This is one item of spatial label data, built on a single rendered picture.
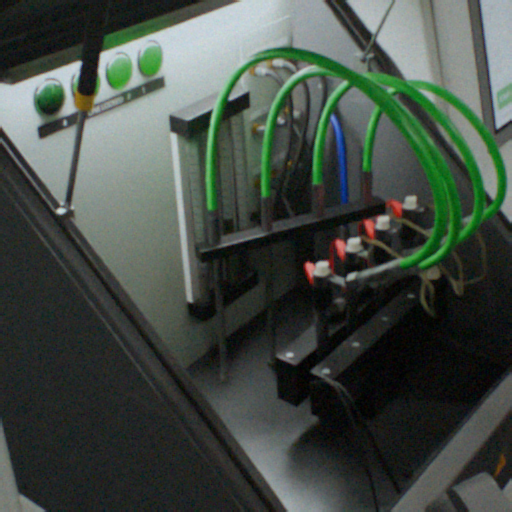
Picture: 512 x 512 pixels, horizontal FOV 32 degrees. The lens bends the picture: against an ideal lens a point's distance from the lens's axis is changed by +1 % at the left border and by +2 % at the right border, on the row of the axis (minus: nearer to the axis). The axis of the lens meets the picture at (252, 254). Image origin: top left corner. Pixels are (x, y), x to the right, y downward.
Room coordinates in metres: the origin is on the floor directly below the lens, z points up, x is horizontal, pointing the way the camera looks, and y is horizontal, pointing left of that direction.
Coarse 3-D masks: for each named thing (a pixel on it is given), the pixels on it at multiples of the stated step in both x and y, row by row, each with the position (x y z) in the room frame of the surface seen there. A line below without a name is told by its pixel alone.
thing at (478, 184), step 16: (384, 80) 1.17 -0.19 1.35; (400, 80) 1.16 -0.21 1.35; (336, 96) 1.22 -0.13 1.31; (416, 96) 1.13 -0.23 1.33; (432, 112) 1.12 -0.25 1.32; (320, 128) 1.23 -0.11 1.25; (448, 128) 1.10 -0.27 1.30; (320, 144) 1.24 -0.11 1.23; (464, 144) 1.09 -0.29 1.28; (320, 160) 1.24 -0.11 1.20; (464, 160) 1.08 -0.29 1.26; (320, 176) 1.24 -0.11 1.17; (480, 176) 1.07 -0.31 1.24; (320, 192) 1.24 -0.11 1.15; (480, 192) 1.07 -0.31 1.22; (320, 208) 1.24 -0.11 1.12; (480, 208) 1.06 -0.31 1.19; (464, 240) 1.08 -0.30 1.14
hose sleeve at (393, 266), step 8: (384, 264) 0.98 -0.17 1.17; (392, 264) 0.96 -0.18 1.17; (360, 272) 1.00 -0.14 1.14; (368, 272) 0.99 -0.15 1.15; (376, 272) 0.98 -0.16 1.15; (384, 272) 0.97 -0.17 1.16; (392, 272) 0.96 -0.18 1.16; (400, 272) 0.96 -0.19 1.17; (360, 280) 0.99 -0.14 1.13; (368, 280) 0.98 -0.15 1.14; (376, 280) 0.98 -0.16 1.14
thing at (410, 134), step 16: (272, 48) 1.09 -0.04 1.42; (288, 48) 1.07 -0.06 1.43; (240, 64) 1.12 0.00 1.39; (256, 64) 1.11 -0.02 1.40; (320, 64) 1.04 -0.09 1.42; (336, 64) 1.03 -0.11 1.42; (352, 80) 1.01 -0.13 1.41; (224, 96) 1.14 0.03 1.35; (368, 96) 0.99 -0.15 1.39; (384, 96) 0.99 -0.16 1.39; (384, 112) 0.98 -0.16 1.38; (400, 112) 0.97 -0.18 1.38; (400, 128) 0.96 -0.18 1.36; (208, 144) 1.17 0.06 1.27; (416, 144) 0.95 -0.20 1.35; (208, 160) 1.17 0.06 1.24; (432, 160) 0.94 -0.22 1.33; (208, 176) 1.17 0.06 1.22; (432, 176) 0.93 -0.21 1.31; (208, 192) 1.17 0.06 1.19; (208, 208) 1.17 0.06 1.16; (432, 240) 0.93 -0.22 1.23; (416, 256) 0.94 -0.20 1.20
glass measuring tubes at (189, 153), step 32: (192, 128) 1.21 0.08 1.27; (224, 128) 1.28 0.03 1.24; (192, 160) 1.22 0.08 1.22; (224, 160) 1.27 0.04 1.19; (192, 192) 1.22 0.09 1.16; (224, 192) 1.27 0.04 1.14; (192, 224) 1.23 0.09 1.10; (224, 224) 1.28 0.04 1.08; (192, 256) 1.23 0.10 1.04; (192, 288) 1.23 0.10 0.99; (224, 288) 1.26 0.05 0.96
